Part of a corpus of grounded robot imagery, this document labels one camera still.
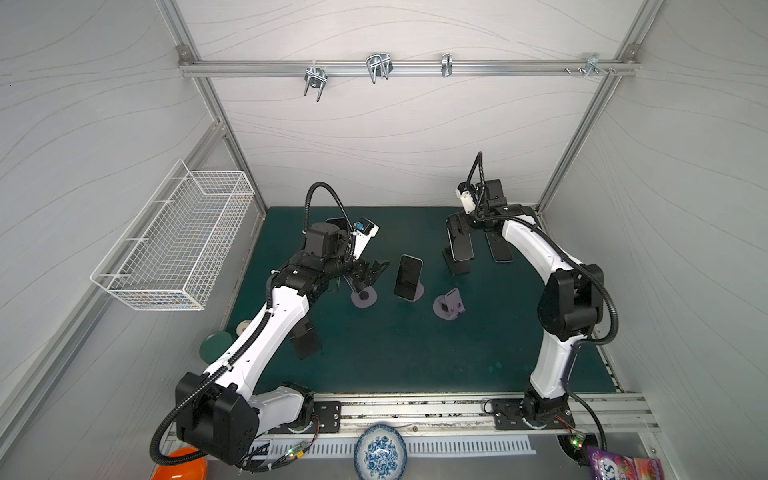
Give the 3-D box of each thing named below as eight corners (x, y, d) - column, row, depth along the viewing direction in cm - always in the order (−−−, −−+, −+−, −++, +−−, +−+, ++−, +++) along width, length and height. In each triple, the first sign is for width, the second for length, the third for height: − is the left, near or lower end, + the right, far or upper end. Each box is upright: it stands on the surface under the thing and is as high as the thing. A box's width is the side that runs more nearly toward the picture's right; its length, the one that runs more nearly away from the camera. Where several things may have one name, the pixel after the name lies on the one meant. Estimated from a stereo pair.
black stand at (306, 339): (303, 360, 86) (296, 350, 79) (294, 340, 90) (286, 329, 83) (324, 347, 88) (318, 336, 82) (313, 329, 92) (307, 316, 85)
